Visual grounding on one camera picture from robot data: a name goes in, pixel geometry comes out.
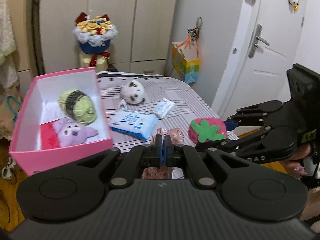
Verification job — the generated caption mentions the hanging duck plush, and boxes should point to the hanging duck plush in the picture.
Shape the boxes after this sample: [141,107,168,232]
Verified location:
[286,0,300,12]

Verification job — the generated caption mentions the white door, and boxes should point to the white door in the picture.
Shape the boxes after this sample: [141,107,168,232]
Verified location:
[217,0,312,120]

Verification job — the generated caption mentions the white brown plush toy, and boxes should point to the white brown plush toy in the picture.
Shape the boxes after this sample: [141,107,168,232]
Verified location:
[120,80,148,105]

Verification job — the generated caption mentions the beige wardrobe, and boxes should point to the beige wardrobe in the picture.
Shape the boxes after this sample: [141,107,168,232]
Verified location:
[32,0,180,75]

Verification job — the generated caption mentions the silver door handle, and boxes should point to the silver door handle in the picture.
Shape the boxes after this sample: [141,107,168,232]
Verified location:
[249,24,270,58]

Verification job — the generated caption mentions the red cloth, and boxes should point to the red cloth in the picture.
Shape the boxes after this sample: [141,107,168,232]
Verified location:
[39,120,63,151]

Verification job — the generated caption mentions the yellow flower bouquet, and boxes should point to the yellow flower bouquet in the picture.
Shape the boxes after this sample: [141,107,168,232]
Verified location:
[72,11,119,72]

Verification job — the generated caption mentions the striped tablecloth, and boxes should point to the striped tablecloth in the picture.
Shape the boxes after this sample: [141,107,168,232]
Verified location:
[96,71,240,180]

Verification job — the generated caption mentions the green yarn ball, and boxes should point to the green yarn ball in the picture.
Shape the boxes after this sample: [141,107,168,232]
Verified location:
[57,90,97,127]

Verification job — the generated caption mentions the red strawberry plush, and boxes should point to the red strawberry plush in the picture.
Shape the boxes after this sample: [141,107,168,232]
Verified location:
[188,117,228,143]

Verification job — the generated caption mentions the printed paper sheet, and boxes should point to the printed paper sheet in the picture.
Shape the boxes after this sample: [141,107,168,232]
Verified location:
[41,100,65,124]

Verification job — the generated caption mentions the colourful gift bag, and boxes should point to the colourful gift bag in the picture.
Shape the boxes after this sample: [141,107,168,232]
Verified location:
[171,41,202,84]

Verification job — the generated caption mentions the person's right forearm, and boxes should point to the person's right forearm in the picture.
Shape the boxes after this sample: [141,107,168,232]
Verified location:
[300,185,320,220]

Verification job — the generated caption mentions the paper bag with green handles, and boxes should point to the paper bag with green handles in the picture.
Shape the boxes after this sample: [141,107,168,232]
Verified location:
[0,96,23,140]

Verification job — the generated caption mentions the purple plush toy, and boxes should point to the purple plush toy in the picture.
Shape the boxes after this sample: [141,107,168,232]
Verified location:
[54,117,98,147]

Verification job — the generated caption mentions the blue wet wipes packet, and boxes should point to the blue wet wipes packet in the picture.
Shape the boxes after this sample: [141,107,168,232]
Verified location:
[109,109,158,140]

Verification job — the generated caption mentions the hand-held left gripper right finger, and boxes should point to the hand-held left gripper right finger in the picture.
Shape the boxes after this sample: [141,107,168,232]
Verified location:
[162,134,242,188]

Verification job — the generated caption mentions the pink cardboard box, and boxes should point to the pink cardboard box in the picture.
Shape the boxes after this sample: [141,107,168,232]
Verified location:
[8,67,113,177]

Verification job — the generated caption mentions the person's right hand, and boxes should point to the person's right hand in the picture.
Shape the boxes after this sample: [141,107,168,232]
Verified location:
[285,142,315,178]

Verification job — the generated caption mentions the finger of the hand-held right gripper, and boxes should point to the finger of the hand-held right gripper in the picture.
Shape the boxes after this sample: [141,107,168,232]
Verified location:
[224,100,283,130]
[195,125,273,153]

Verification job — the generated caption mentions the white pocket tissue pack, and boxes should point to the white pocket tissue pack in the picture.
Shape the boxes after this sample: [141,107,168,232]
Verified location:
[151,99,175,119]

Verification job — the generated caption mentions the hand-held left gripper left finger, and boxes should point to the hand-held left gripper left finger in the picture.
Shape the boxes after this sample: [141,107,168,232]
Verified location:
[75,134,163,189]

